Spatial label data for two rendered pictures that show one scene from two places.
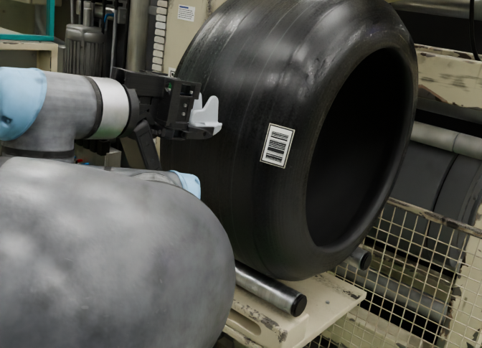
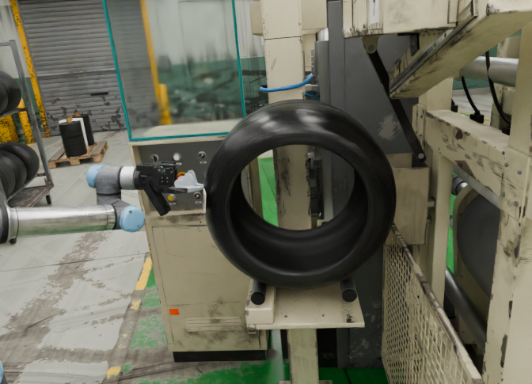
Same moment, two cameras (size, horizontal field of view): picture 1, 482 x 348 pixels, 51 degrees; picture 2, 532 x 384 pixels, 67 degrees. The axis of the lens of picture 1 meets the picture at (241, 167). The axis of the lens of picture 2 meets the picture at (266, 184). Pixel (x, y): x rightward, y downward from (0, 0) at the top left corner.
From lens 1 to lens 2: 1.15 m
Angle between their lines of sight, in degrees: 55
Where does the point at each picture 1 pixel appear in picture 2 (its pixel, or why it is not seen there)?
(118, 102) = (127, 176)
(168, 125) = (157, 186)
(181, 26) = not seen: hidden behind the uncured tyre
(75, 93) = (109, 173)
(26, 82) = (93, 170)
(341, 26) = (243, 136)
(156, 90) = (151, 171)
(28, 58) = not seen: hidden behind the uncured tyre
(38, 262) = not seen: outside the picture
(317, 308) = (311, 314)
